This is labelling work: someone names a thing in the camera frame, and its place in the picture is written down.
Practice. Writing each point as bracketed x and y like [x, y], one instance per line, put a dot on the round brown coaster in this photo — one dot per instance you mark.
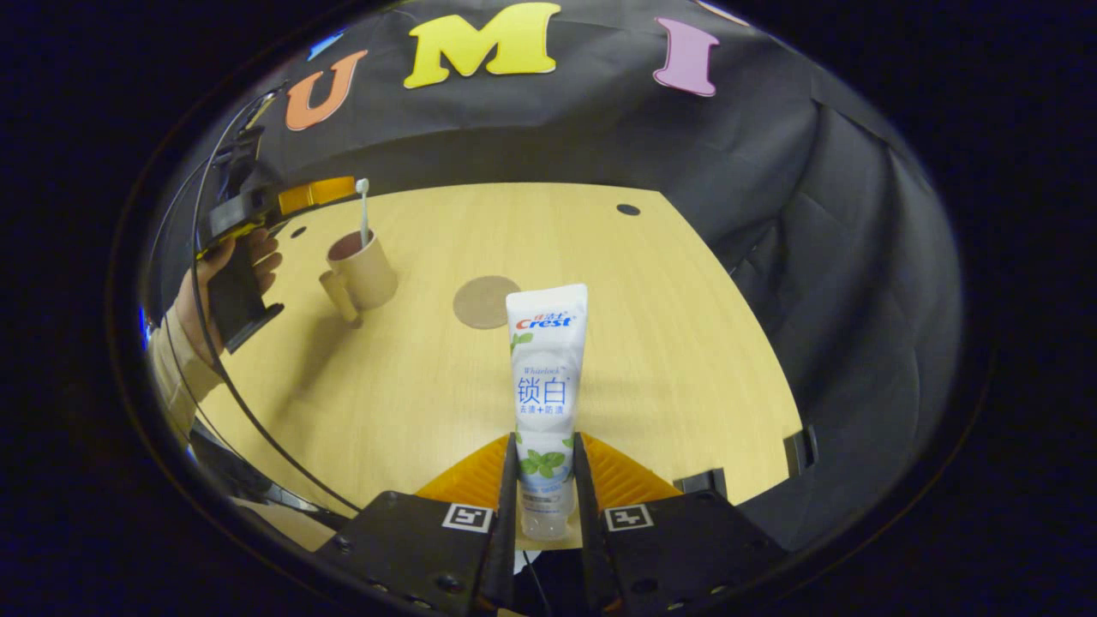
[485, 302]

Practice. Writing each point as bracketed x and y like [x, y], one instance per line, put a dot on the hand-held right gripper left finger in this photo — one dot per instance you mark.
[507, 514]

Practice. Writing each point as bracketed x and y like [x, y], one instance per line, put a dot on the tan cup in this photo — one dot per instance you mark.
[368, 274]

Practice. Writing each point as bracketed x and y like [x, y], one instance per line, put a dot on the white toothbrush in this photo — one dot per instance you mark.
[363, 210]

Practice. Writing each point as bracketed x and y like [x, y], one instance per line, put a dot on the black desk edge bracket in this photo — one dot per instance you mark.
[801, 450]
[701, 482]

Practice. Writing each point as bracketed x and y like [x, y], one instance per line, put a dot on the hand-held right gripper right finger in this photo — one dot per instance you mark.
[587, 523]

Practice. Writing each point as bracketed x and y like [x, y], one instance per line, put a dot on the black backdrop cloth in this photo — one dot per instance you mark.
[600, 137]

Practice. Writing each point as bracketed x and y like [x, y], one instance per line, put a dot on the white toothpaste tube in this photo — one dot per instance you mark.
[548, 377]

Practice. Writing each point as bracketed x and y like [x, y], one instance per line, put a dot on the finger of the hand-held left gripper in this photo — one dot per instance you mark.
[317, 194]

